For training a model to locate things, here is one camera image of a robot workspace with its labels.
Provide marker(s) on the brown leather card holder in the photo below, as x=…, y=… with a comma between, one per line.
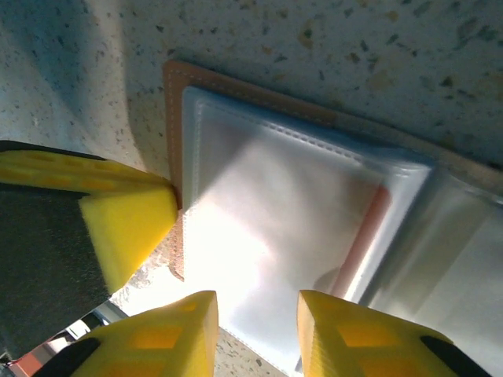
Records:
x=275, y=196

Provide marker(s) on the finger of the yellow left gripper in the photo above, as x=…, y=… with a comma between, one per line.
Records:
x=118, y=228
x=78, y=163

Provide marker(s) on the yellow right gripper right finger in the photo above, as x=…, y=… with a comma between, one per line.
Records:
x=353, y=345

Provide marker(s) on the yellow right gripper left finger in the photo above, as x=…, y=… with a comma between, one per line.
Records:
x=157, y=345

